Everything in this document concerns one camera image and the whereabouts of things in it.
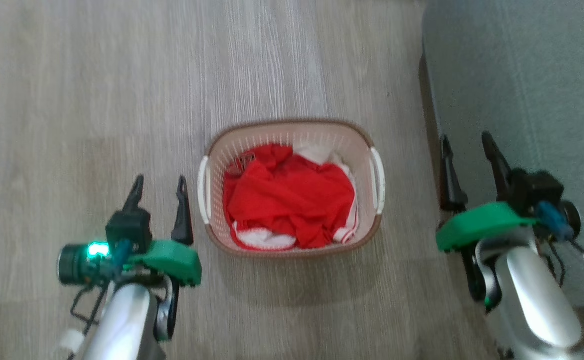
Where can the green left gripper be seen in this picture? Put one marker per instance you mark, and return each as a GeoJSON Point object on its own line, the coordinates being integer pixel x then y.
{"type": "Point", "coordinates": [171, 257]}

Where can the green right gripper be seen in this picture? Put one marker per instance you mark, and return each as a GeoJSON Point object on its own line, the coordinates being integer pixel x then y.
{"type": "Point", "coordinates": [482, 225]}

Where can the beige plastic laundry basket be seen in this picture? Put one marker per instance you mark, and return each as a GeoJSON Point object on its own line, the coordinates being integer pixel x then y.
{"type": "Point", "coordinates": [362, 150]}

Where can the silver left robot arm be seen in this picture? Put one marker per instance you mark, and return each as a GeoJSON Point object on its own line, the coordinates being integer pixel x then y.
{"type": "Point", "coordinates": [121, 325]}

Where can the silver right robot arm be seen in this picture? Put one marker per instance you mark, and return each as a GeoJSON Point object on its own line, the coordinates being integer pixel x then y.
{"type": "Point", "coordinates": [532, 300]}

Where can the grey fabric sofa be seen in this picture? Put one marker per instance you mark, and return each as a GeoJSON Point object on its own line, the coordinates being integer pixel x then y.
{"type": "Point", "coordinates": [522, 100]}

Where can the red garment with white trim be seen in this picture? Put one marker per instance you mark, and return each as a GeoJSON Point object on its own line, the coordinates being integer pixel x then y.
{"type": "Point", "coordinates": [286, 200]}

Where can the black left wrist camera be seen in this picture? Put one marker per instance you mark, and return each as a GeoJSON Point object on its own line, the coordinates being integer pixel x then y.
{"type": "Point", "coordinates": [116, 245]}

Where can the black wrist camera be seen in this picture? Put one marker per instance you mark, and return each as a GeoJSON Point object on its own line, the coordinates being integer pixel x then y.
{"type": "Point", "coordinates": [542, 195]}
{"type": "Point", "coordinates": [116, 245]}

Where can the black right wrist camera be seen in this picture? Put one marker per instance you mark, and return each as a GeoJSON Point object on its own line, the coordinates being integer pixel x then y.
{"type": "Point", "coordinates": [542, 195]}

